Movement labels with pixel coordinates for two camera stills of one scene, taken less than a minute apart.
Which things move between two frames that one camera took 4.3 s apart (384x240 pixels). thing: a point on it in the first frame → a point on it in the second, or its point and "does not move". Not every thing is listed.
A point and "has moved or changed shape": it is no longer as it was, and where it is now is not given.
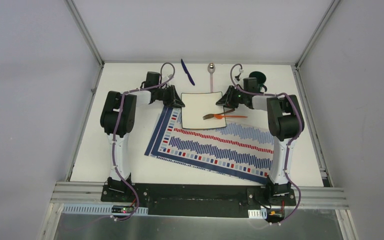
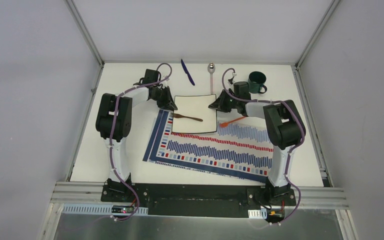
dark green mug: [261, 79] does not move
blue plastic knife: [186, 72] does not move
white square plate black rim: [197, 105] has moved or changed shape
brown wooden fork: [210, 116] → [176, 115]
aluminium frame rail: [321, 198] does not move
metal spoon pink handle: [211, 68] does not move
